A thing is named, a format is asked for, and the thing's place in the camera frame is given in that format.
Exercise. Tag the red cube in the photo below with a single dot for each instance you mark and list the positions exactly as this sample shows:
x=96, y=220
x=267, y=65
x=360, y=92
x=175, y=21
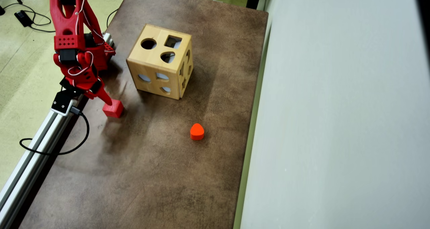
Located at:
x=114, y=109

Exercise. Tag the black and white wrist camera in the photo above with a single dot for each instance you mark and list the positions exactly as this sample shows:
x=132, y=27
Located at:
x=62, y=103

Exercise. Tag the aluminium extrusion rail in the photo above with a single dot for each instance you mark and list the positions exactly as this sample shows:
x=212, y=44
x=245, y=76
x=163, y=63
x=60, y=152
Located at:
x=33, y=155

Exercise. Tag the red robot arm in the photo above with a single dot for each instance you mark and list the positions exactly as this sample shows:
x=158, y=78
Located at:
x=67, y=17

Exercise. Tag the orange rounded triangular block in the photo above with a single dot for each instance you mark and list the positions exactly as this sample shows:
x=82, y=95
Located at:
x=197, y=132

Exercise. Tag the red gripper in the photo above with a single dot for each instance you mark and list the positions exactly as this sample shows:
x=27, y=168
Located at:
x=95, y=89

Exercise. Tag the black stand foot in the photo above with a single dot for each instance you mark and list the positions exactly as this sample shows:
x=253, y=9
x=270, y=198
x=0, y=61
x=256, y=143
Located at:
x=2, y=10

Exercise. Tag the black power adapter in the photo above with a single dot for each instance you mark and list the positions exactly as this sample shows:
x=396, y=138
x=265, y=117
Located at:
x=23, y=18

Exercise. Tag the wooden shape sorter box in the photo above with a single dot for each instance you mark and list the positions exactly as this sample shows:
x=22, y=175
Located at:
x=151, y=64

